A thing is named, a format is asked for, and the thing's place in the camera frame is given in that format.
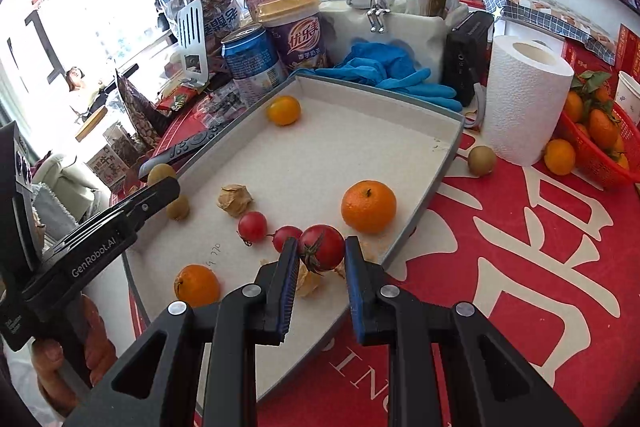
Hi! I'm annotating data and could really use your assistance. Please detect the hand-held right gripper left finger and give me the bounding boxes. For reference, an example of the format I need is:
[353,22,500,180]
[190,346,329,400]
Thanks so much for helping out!
[65,236,301,427]

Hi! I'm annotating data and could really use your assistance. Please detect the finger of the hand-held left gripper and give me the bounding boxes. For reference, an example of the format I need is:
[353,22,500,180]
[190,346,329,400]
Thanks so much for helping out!
[107,177,181,233]

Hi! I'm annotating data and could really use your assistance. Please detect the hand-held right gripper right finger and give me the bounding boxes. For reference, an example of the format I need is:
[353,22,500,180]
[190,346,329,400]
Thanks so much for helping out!
[344,236,583,427]

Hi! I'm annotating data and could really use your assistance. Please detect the dry-husked physalis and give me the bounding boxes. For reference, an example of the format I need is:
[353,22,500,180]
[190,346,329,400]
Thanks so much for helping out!
[216,184,253,219]
[295,241,381,299]

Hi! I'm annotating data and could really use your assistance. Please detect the red cherry tomato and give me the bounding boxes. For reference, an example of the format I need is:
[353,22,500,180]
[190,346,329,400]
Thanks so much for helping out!
[272,225,303,254]
[298,224,346,272]
[237,211,268,244]

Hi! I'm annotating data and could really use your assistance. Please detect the large orange tangerine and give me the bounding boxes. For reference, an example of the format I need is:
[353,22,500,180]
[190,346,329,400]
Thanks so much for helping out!
[341,180,397,235]

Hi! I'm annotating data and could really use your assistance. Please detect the grey rectangular tray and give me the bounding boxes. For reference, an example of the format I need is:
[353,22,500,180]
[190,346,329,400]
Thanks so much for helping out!
[120,67,466,403]

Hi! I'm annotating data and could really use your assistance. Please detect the small yellow-orange tangerine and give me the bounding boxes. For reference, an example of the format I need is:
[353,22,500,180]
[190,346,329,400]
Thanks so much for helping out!
[266,95,302,126]

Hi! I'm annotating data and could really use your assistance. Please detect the person's left hand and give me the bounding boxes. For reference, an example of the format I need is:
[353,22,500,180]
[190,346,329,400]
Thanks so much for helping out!
[30,296,118,418]

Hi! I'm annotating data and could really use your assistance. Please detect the labelled cardboard box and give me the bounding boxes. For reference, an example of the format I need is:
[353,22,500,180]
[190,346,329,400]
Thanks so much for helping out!
[86,144,126,188]

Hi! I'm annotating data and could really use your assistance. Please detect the clear snack jar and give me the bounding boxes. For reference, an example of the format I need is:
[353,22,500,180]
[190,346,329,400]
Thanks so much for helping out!
[102,124,141,168]

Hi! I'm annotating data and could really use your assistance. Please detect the black remote control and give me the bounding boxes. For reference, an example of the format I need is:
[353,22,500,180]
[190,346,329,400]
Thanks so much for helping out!
[137,119,236,180]

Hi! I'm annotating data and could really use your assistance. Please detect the light grey sofa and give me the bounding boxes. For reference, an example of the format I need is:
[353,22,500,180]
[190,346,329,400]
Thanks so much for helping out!
[30,152,111,248]

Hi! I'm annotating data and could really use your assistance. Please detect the dark seed snack bag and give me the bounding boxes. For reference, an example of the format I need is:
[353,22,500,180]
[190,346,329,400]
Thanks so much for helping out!
[116,69,168,148]

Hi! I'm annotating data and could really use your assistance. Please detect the red snack packet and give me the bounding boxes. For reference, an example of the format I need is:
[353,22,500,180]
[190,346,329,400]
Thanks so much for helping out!
[155,86,198,114]

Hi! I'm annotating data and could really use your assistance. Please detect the red printed tablecloth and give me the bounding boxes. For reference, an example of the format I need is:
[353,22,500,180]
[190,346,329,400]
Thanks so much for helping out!
[107,42,640,427]

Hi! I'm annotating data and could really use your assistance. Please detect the blue beverage can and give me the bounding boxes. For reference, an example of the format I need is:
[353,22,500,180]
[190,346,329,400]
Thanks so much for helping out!
[220,24,290,108]

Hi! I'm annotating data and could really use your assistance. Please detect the white slotted spatula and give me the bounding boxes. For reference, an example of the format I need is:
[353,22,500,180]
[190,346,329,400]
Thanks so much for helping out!
[176,0,209,86]

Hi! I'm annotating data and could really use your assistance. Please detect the large clear snack bag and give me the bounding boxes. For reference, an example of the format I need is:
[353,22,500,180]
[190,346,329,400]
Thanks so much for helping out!
[165,0,246,58]

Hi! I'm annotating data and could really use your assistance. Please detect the purple milk tea cup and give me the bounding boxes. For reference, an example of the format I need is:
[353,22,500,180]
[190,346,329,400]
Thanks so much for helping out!
[256,0,330,72]

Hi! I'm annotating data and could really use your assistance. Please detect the blue rubber gloves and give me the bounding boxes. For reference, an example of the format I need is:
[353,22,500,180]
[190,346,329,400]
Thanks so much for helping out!
[327,41,463,112]

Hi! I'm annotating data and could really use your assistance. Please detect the white paper towel roll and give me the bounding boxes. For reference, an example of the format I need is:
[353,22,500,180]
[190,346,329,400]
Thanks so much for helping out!
[482,35,575,166]

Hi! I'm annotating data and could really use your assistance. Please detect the black box device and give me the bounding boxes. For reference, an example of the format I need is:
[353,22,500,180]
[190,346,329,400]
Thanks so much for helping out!
[443,11,496,106]

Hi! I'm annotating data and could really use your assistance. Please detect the red plastic basket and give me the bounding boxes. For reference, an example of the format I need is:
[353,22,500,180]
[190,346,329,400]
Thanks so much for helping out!
[557,99,640,190]

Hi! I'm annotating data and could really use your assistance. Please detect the checked cloth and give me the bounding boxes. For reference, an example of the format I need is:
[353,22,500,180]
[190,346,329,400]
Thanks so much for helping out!
[482,0,618,65]

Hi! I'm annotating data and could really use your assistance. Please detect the white paper cup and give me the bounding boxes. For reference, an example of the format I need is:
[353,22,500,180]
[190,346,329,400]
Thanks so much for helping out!
[617,71,640,125]

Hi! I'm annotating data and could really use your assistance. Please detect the red gift box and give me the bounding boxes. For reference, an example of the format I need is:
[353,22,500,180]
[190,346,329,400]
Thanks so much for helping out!
[612,24,640,80]

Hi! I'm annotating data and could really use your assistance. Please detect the grey looped handle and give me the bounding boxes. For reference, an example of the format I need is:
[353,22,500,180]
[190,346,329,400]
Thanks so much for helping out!
[465,84,488,130]

